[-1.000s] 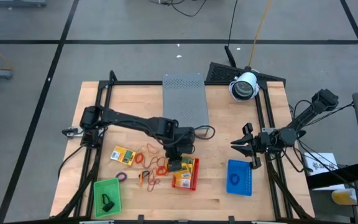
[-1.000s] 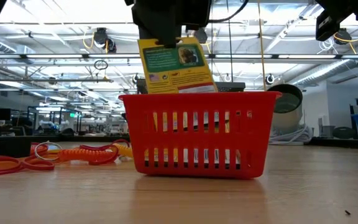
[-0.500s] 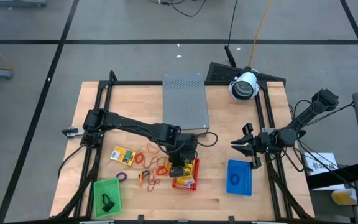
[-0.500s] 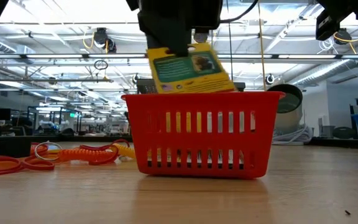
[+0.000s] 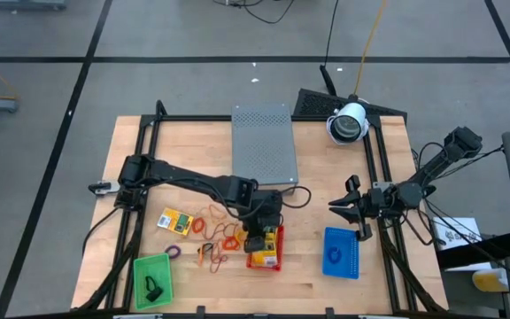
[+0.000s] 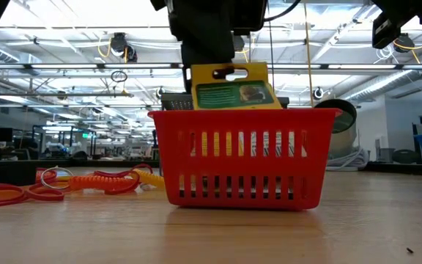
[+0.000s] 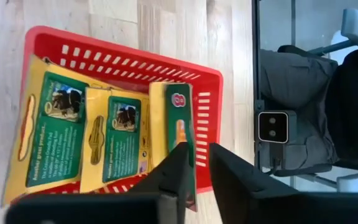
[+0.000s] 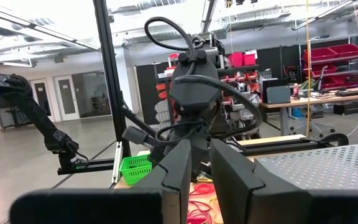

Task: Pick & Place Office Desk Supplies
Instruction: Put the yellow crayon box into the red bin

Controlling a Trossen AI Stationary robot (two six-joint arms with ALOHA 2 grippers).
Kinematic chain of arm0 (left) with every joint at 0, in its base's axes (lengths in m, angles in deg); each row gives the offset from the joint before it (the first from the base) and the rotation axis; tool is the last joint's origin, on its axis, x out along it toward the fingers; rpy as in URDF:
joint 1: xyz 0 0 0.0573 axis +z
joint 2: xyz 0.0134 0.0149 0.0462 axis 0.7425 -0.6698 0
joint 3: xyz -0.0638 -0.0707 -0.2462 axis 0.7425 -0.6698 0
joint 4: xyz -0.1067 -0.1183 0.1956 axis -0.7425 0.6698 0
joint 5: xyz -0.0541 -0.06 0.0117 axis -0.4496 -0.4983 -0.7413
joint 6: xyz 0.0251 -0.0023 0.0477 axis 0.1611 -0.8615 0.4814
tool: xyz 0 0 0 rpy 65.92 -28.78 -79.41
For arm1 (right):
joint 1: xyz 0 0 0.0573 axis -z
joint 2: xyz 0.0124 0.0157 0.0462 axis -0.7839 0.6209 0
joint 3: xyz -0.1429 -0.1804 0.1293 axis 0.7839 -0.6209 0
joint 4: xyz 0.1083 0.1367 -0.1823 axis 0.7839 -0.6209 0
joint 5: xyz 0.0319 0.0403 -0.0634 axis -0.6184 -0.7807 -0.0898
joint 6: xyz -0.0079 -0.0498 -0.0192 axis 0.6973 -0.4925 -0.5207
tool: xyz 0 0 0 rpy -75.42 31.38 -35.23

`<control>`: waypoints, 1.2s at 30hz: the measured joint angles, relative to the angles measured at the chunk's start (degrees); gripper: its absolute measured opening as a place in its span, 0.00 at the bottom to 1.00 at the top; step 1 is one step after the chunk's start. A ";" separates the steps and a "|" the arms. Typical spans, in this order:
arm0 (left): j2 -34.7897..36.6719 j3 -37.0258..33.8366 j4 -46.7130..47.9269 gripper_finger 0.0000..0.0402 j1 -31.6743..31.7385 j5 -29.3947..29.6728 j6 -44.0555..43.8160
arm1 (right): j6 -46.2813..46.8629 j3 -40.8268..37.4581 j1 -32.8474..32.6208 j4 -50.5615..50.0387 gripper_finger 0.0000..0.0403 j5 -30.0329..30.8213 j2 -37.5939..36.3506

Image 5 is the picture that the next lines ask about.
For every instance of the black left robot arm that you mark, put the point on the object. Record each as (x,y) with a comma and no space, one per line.
(184,177)

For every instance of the black perforated panel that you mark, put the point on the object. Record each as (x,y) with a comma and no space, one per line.
(317,104)

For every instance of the grey flat floor object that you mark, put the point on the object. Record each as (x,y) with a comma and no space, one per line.
(29,4)

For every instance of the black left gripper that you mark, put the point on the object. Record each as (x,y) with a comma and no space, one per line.
(259,226)

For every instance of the red plastic basket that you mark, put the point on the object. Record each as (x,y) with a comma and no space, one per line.
(281,252)

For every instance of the white printed cardboard box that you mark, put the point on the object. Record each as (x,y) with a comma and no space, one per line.
(458,228)

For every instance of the green plastic basket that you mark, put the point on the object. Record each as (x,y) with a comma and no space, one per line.
(142,301)

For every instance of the yellow round object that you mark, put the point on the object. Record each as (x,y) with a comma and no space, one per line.
(489,281)

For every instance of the yellow crayon box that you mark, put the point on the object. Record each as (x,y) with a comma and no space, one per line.
(175,220)
(264,259)

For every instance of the black binder clip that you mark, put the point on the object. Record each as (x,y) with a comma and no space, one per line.
(154,294)

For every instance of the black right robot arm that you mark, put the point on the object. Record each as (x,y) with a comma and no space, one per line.
(441,161)

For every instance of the blue plastic basket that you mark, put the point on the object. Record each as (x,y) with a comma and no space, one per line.
(348,235)

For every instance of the grey perforated metal shelf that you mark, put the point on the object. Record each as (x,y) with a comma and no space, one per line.
(264,146)

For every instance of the black side beam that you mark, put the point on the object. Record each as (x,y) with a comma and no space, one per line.
(481,254)

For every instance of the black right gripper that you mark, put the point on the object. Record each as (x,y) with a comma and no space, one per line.
(381,201)

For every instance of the black aluminium table frame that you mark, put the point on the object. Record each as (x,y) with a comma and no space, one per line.
(193,118)

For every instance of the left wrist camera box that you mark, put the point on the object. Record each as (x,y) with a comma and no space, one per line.
(268,201)

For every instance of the black table clamp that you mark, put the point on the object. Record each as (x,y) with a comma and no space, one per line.
(329,311)
(201,310)

